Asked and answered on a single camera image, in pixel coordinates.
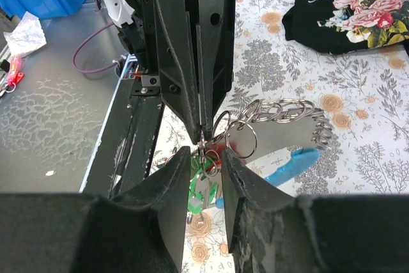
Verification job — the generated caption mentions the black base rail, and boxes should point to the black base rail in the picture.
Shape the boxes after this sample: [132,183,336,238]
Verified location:
[79,79,164,199]

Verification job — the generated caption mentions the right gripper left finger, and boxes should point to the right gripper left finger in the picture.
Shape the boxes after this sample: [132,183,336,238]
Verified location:
[1,146,190,272]

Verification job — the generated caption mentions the red pink key tags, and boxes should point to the red pink key tags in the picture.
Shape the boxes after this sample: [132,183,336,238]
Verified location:
[1,56,24,98]

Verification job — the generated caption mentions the crumpled white paper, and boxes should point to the crumpled white paper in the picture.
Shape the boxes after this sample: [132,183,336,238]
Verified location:
[3,12,47,58]

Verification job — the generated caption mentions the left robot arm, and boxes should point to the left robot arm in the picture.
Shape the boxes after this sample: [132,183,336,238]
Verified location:
[102,0,236,144]

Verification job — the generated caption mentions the black floral cloth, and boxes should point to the black floral cloth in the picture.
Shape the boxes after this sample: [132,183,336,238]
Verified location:
[282,0,408,55]

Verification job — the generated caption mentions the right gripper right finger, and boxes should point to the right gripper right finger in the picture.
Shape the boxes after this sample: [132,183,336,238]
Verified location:
[222,149,408,272]

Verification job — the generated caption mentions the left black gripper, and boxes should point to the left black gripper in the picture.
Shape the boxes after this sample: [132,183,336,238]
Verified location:
[120,0,235,144]

